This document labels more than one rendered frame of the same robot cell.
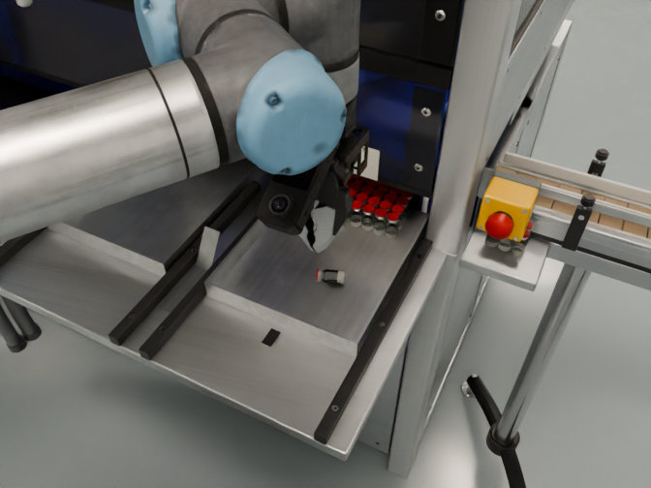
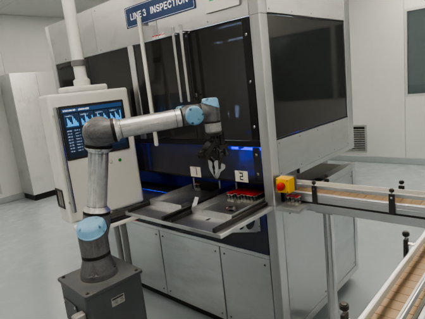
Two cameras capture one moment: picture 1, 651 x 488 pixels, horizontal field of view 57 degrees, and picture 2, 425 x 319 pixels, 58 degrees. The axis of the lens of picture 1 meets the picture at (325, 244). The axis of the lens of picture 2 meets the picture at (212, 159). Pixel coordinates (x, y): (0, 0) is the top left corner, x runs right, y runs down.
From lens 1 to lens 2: 121 cm
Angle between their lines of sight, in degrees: 37
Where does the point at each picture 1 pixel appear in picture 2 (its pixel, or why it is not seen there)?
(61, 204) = (157, 124)
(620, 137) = not seen: outside the picture
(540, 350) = (327, 265)
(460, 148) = (266, 164)
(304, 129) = (195, 114)
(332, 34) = (212, 115)
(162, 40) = not seen: hidden behind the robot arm
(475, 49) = (263, 133)
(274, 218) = (200, 154)
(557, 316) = (327, 243)
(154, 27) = not seen: hidden behind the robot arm
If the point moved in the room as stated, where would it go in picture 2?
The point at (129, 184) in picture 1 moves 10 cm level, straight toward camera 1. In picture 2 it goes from (167, 123) to (167, 125)
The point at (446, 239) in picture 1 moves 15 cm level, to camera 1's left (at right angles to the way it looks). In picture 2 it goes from (271, 200) to (241, 200)
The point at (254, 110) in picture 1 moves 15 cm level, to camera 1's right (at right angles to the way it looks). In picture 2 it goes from (187, 111) to (224, 107)
